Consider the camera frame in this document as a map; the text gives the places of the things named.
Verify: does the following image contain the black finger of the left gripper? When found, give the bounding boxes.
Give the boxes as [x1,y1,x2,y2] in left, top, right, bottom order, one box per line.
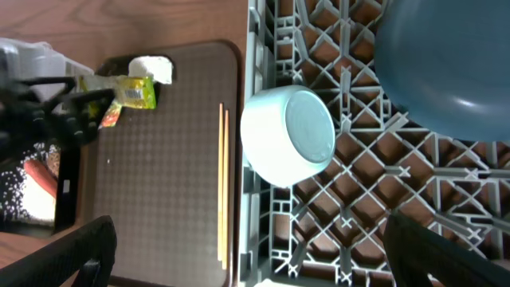
[15,77,115,140]

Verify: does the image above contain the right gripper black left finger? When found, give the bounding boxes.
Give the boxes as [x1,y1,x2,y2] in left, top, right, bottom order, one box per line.
[1,215,117,287]

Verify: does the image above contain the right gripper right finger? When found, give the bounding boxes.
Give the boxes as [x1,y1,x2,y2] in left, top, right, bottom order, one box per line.
[383,211,509,286]

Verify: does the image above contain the green yellow snack wrapper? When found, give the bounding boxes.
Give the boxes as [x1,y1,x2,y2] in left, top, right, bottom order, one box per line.
[78,75,157,128]

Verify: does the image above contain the orange carrot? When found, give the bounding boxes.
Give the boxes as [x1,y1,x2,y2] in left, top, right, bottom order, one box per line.
[23,159,57,199]

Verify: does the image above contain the white tissue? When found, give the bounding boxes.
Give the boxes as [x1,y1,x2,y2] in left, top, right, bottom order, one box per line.
[128,56,174,85]

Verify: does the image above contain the wooden chopstick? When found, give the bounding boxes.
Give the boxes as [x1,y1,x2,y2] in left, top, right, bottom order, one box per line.
[218,103,224,261]
[222,109,230,269]

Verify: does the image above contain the light blue large bowl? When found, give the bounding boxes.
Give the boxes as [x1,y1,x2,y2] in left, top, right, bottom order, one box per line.
[240,85,335,187]

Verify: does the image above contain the dark blue plate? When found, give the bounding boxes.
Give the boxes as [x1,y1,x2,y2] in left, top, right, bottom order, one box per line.
[375,0,509,141]

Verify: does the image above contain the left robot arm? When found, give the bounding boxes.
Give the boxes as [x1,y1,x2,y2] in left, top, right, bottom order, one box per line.
[1,77,115,165]

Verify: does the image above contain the black waste tray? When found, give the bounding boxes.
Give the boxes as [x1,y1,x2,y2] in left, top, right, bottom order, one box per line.
[1,148,80,238]

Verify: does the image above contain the grey dishwasher rack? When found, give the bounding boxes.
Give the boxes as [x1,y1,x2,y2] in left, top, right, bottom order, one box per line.
[237,0,509,286]

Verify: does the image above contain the clear plastic bin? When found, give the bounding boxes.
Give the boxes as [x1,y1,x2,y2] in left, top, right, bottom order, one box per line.
[1,37,94,85]

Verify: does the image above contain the white rice pile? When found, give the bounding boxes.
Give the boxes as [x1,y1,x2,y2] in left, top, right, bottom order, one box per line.
[1,143,61,226]

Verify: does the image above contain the brown serving tray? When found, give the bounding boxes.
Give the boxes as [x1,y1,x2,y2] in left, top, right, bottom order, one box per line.
[80,41,238,286]

